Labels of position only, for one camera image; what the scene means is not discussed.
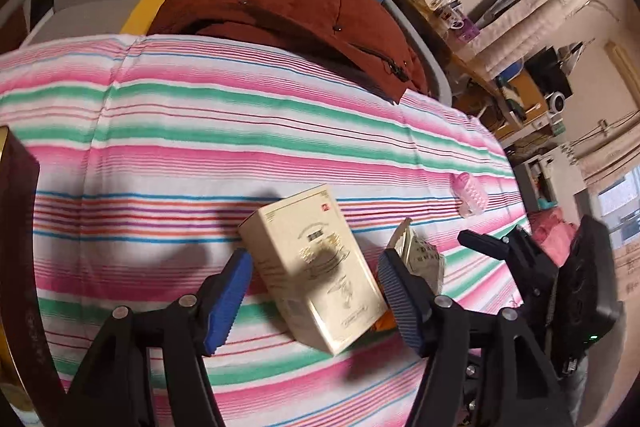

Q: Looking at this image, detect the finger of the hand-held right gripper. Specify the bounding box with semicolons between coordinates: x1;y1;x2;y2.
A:
457;227;558;323

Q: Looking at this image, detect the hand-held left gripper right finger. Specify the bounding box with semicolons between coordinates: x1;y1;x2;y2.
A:
377;249;573;427

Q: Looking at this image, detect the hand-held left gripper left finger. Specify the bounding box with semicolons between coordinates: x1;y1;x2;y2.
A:
62;248;254;427

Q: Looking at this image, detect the orange snack packet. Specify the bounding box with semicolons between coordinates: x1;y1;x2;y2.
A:
376;218;447;334

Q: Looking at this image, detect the cream cardboard box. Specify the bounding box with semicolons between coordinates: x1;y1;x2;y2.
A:
237;183;390;355

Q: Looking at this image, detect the gold metal tin container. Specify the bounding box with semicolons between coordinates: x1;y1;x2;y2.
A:
0;125;66;427

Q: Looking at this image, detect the pink plastic bottle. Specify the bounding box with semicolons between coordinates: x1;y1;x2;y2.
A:
452;172;488;219

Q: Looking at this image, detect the pink cloth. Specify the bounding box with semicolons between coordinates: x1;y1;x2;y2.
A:
530;209;576;263

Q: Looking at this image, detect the white cabinet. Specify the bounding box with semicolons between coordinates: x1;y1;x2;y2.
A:
512;147;586;208

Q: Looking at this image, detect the pink green striped blanket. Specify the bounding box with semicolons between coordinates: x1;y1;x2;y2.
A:
0;34;533;427

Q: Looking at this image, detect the wooden side table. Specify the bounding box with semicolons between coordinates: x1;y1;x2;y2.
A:
395;0;548;132

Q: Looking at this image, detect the blue plastic object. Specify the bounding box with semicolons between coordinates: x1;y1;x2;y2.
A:
497;59;525;82

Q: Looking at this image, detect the quilted cream curtain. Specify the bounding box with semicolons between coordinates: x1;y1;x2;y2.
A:
475;0;640;72

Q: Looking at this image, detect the dark red jacket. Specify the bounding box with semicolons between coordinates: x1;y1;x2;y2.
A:
148;0;430;104

